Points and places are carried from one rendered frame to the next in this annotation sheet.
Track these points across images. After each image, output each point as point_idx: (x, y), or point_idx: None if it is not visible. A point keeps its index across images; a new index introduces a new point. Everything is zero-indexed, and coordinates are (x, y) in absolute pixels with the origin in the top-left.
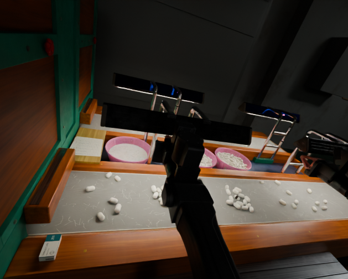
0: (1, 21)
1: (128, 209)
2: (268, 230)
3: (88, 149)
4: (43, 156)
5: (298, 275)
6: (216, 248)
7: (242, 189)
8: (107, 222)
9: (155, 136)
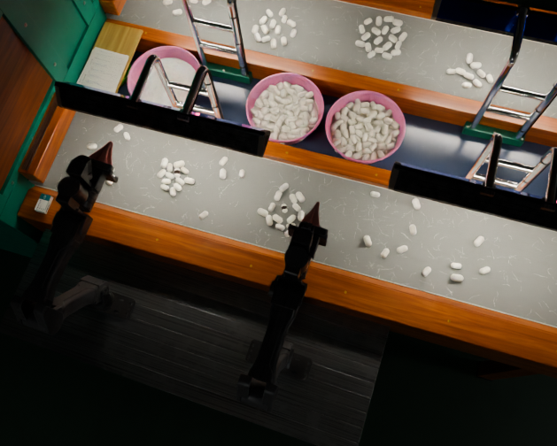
0: None
1: (122, 183)
2: (276, 265)
3: (102, 79)
4: (32, 115)
5: (294, 321)
6: (48, 264)
7: (315, 197)
8: None
9: (166, 91)
